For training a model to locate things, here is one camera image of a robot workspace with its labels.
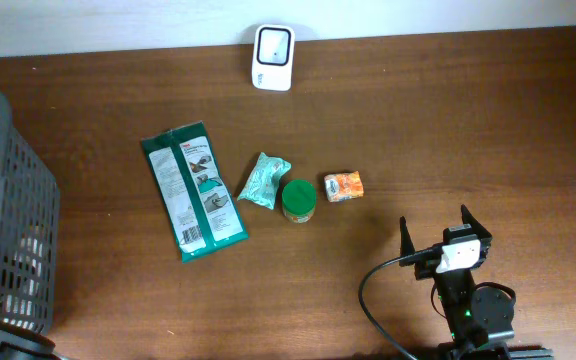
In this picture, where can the teal tissue pack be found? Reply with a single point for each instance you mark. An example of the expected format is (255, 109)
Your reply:
(263, 182)

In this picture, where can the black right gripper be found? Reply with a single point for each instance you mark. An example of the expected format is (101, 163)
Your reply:
(484, 234)

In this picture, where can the grey plastic mesh basket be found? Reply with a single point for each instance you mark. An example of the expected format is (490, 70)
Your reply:
(20, 215)

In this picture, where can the green wipes packet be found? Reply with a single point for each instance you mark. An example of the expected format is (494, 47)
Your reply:
(199, 205)

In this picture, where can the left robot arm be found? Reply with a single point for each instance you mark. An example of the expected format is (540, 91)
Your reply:
(19, 343)

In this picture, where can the white barcode scanner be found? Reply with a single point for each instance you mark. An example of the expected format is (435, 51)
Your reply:
(272, 60)

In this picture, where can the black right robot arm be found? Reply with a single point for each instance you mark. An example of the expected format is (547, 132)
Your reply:
(479, 315)

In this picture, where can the orange tissue pack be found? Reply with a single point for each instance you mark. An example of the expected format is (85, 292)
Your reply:
(343, 186)

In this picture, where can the green lid seasoning jar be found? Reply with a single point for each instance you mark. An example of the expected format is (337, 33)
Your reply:
(298, 201)

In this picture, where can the packaged items inside basket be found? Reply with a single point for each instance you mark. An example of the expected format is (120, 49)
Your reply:
(20, 279)

